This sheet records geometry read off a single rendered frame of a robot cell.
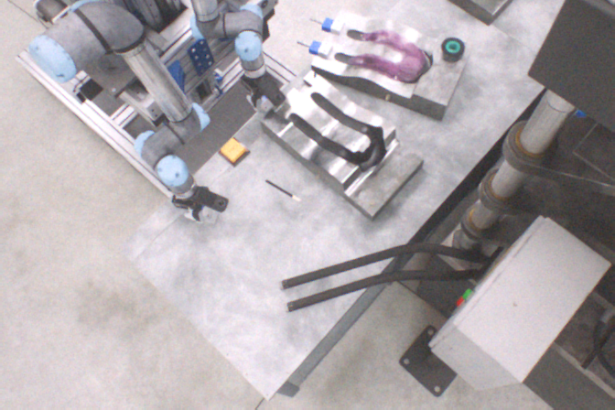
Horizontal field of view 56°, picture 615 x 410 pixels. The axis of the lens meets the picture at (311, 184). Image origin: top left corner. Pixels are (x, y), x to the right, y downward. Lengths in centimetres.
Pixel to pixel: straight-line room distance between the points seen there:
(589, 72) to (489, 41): 138
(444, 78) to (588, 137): 84
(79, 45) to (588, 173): 113
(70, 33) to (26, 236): 183
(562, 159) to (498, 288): 29
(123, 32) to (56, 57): 16
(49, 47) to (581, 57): 109
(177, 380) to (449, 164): 151
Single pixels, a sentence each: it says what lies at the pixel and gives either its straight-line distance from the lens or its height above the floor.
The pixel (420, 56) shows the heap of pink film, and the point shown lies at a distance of 210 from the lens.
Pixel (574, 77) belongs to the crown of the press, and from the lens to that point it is 94.
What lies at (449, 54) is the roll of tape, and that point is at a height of 95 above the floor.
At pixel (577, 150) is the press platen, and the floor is 154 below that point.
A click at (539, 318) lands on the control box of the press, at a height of 147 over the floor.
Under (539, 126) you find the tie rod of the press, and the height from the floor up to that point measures 164.
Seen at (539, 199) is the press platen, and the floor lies 129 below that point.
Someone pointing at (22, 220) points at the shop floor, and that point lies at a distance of 319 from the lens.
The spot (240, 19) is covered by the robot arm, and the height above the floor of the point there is 118.
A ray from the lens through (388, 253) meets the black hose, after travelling 177.
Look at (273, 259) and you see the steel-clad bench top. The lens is 189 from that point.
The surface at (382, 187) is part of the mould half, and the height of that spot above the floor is 86.
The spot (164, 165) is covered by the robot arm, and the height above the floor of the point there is 120.
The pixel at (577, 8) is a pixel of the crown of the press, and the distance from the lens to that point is 85.
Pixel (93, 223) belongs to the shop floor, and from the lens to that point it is 302.
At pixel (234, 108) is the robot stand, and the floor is 21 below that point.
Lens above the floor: 262
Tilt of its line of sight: 68 degrees down
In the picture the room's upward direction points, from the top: 10 degrees counter-clockwise
